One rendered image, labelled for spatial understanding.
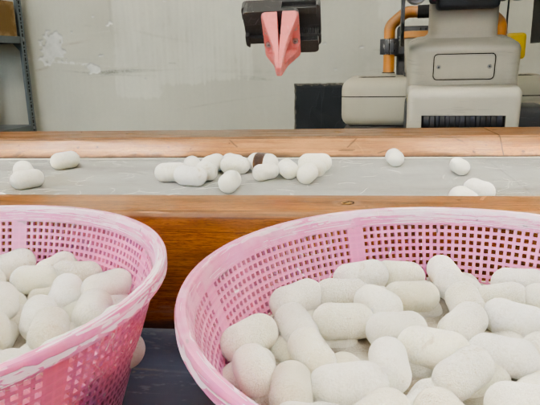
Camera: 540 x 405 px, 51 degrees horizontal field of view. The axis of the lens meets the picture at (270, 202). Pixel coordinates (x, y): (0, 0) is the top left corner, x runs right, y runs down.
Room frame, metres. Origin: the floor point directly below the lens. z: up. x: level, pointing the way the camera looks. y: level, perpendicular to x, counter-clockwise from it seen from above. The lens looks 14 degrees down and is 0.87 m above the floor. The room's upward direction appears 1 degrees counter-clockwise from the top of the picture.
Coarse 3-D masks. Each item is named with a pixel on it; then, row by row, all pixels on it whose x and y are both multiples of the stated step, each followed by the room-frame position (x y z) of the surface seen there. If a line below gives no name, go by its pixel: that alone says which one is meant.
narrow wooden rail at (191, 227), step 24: (144, 216) 0.39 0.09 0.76; (168, 216) 0.39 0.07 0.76; (192, 216) 0.38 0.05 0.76; (216, 216) 0.38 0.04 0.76; (240, 216) 0.38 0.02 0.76; (264, 216) 0.38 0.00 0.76; (288, 216) 0.38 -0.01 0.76; (168, 240) 0.38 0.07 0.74; (192, 240) 0.38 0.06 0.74; (216, 240) 0.38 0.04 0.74; (384, 240) 0.37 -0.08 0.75; (432, 240) 0.37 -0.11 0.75; (456, 240) 0.36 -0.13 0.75; (504, 240) 0.36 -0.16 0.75; (528, 240) 0.36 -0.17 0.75; (168, 264) 0.38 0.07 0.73; (192, 264) 0.38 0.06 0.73; (336, 264) 0.37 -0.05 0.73; (456, 264) 0.36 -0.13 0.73; (168, 288) 0.39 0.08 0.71; (168, 312) 0.39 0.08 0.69
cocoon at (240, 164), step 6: (222, 162) 0.63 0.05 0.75; (228, 162) 0.63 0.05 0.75; (234, 162) 0.63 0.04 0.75; (240, 162) 0.63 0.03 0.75; (246, 162) 0.63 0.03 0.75; (222, 168) 0.63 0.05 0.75; (228, 168) 0.63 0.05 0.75; (234, 168) 0.63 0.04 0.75; (240, 168) 0.63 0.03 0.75; (246, 168) 0.63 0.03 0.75
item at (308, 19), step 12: (264, 0) 0.77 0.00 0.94; (276, 0) 0.77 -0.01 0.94; (288, 0) 0.76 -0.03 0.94; (300, 0) 0.76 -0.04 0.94; (312, 0) 0.76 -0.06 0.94; (300, 12) 0.76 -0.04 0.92; (312, 12) 0.76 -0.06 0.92; (300, 24) 0.78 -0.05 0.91; (312, 24) 0.78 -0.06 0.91; (252, 36) 0.80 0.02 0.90
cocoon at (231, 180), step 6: (228, 174) 0.54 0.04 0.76; (234, 174) 0.54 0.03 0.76; (222, 180) 0.53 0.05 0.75; (228, 180) 0.53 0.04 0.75; (234, 180) 0.53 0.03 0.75; (240, 180) 0.55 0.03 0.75; (222, 186) 0.53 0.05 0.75; (228, 186) 0.53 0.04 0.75; (234, 186) 0.53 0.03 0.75; (228, 192) 0.54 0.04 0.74
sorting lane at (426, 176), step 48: (48, 192) 0.56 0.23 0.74; (96, 192) 0.56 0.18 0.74; (144, 192) 0.55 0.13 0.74; (192, 192) 0.55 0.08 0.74; (240, 192) 0.54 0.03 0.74; (288, 192) 0.54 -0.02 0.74; (336, 192) 0.54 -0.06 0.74; (384, 192) 0.53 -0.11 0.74; (432, 192) 0.53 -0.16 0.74; (528, 192) 0.52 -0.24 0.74
